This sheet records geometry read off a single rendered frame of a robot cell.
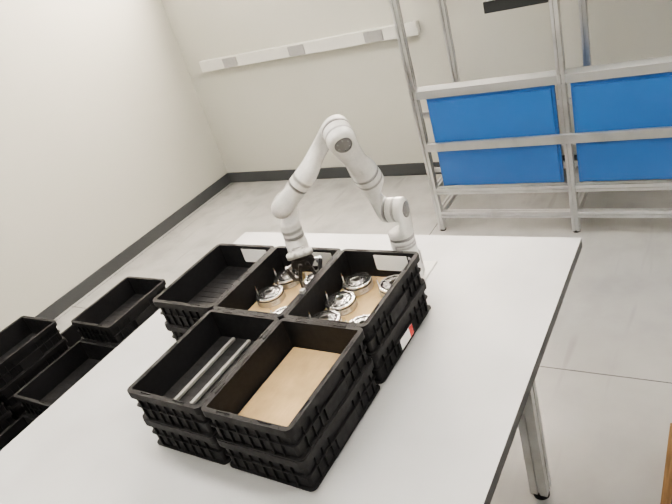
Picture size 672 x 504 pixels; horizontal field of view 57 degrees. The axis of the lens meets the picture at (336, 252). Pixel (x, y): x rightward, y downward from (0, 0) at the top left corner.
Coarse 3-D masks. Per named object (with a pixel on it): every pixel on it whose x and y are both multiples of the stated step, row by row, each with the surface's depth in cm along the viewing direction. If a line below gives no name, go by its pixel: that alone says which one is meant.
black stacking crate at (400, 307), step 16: (352, 256) 215; (368, 256) 211; (336, 272) 212; (352, 272) 219; (368, 272) 215; (384, 272) 212; (400, 272) 208; (416, 272) 201; (320, 288) 204; (336, 288) 212; (400, 288) 193; (416, 288) 200; (304, 304) 197; (320, 304) 204; (400, 304) 192; (384, 320) 184; (368, 336) 177; (384, 336) 184; (368, 352) 180
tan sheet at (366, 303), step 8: (376, 280) 212; (376, 288) 208; (360, 296) 206; (368, 296) 205; (376, 296) 203; (360, 304) 202; (368, 304) 201; (376, 304) 199; (352, 312) 199; (360, 312) 198; (368, 312) 197; (344, 320) 197
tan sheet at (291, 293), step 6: (294, 288) 222; (300, 288) 221; (288, 294) 220; (294, 294) 219; (288, 300) 216; (252, 306) 220; (258, 306) 218; (276, 306) 215; (282, 306) 214; (270, 312) 213
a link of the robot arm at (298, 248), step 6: (294, 240) 207; (300, 240) 208; (306, 240) 210; (288, 246) 209; (294, 246) 208; (300, 246) 208; (306, 246) 210; (288, 252) 211; (294, 252) 206; (300, 252) 205; (306, 252) 205; (312, 252) 206; (288, 258) 205; (294, 258) 205
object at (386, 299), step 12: (360, 252) 212; (372, 252) 209; (384, 252) 207; (396, 252) 204; (408, 252) 202; (408, 264) 196; (312, 288) 200; (396, 288) 188; (300, 300) 195; (384, 300) 182; (288, 312) 191; (372, 312) 178; (348, 324) 176; (360, 324) 175; (372, 324) 176
